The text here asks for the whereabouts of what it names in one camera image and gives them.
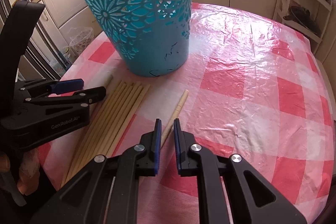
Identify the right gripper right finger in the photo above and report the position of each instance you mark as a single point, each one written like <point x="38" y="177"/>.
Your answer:
<point x="230" y="190"/>

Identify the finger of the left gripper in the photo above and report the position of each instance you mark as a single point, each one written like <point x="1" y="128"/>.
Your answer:
<point x="44" y="86"/>
<point x="88" y="96"/>

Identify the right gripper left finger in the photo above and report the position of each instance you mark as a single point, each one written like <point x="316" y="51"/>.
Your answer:
<point x="106" y="189"/>

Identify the lone bamboo chopstick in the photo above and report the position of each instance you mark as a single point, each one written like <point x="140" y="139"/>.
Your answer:
<point x="174" y="116"/>

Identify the person's left hand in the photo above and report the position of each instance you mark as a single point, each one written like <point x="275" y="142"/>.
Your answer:
<point x="28" y="173"/>

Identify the clear floral waste bin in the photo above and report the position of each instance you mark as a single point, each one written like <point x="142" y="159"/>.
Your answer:
<point x="80" y="38"/>

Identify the teal perforated plastic basket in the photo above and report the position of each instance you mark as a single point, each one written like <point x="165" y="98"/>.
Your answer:
<point x="151" y="36"/>

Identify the white storage rack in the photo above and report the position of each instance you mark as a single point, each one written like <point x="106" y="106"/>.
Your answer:
<point x="320" y="12"/>

